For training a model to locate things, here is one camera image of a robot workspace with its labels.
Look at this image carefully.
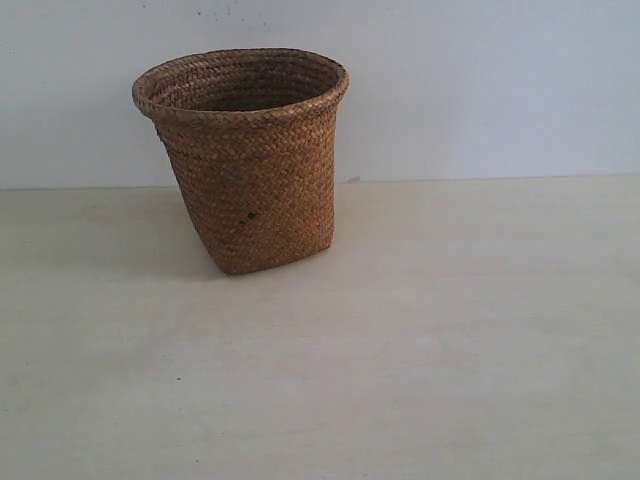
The brown woven wicker basket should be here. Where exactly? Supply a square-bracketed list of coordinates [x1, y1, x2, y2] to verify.
[131, 48, 349, 275]

